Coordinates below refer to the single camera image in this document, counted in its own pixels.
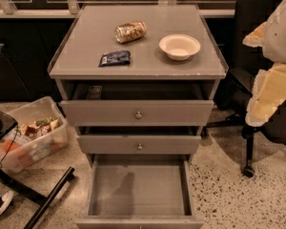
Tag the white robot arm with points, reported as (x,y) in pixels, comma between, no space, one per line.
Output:
(271,36)

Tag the clear plastic storage bin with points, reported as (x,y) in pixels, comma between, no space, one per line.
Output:
(24,156)

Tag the top grey drawer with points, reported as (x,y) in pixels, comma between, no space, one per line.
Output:
(139,103)

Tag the black and white shoe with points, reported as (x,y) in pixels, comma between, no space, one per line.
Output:
(5,201)

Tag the blue rxbar blueberry packet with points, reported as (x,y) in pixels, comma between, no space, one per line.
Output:
(117,58)

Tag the snack items in bin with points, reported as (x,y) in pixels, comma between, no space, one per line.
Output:
(22,135)

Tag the grey drawer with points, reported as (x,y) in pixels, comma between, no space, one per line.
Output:
(140,192)
(139,103)
(139,140)

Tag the black office chair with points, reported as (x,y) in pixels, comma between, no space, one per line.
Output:
(235,91)

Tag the bottom grey drawer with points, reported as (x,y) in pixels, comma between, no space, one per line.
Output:
(140,192)

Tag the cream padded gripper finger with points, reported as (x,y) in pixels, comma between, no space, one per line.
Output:
(269,92)

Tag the dark object in top drawer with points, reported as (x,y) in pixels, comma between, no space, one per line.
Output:
(94,92)

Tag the grey three-drawer cabinet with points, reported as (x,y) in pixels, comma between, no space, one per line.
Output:
(92,34)

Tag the white paper bowl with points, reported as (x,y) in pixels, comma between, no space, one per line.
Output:
(179,47)

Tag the middle grey drawer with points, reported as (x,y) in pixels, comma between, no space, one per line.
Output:
(139,140)

